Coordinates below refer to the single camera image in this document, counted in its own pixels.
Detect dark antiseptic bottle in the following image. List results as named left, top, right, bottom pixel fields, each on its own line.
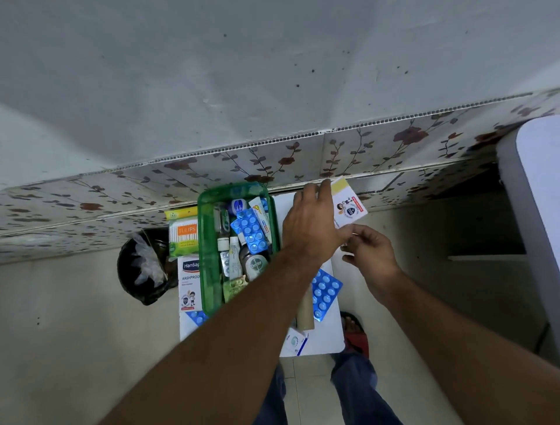
left=239, top=245, right=270, bottom=282

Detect red sandal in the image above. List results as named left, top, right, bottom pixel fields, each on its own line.
left=340, top=311, right=370, bottom=360

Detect beige bandage roll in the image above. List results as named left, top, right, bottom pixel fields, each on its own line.
left=296, top=288, right=316, bottom=332

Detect person's left hand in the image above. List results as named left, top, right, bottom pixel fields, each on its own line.
left=282, top=179, right=354, bottom=265

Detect clear spray bottle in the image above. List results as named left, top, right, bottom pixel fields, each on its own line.
left=213, top=205, right=231, bottom=238

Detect small white blue packet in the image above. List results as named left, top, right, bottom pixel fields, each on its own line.
left=279, top=327, right=309, bottom=358

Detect green plastic basket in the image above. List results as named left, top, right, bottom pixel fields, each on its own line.
left=197, top=181, right=281, bottom=318

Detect green sachet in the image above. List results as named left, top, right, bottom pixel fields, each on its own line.
left=223, top=275, right=249, bottom=304

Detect person's left leg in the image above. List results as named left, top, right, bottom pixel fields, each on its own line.
left=253, top=363, right=290, bottom=425

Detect person's right forearm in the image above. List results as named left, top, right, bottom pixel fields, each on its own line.
left=375, top=271, right=560, bottom=425

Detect cotton swab packet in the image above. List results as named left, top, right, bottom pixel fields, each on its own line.
left=168, top=216, right=200, bottom=259

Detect person's left forearm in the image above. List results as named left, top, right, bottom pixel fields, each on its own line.
left=98, top=252, right=328, bottom=425

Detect white cabinet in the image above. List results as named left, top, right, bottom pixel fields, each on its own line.
left=496, top=114, right=560, bottom=353

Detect black bin with plastic bag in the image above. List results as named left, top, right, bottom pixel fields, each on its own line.
left=117, top=227, right=179, bottom=306

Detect person's right hand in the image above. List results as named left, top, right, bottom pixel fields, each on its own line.
left=340, top=224, right=406, bottom=304

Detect yellow green slim box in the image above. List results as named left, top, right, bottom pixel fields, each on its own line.
left=164, top=206, right=199, bottom=221

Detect person's leg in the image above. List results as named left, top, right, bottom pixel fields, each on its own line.
left=253, top=363, right=290, bottom=425
left=330, top=350, right=404, bottom=425

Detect slim white bottle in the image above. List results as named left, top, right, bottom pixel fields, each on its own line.
left=228, top=236, right=244, bottom=281

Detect white blue bandage box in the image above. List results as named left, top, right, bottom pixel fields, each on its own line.
left=177, top=255, right=204, bottom=313

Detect white ointment tube box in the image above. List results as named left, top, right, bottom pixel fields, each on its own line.
left=248, top=196, right=273, bottom=245

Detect person's right leg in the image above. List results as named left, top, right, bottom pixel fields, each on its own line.
left=330, top=350, right=404, bottom=425

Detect white yellow-edged plaster box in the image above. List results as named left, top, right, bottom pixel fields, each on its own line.
left=330, top=176, right=368, bottom=230

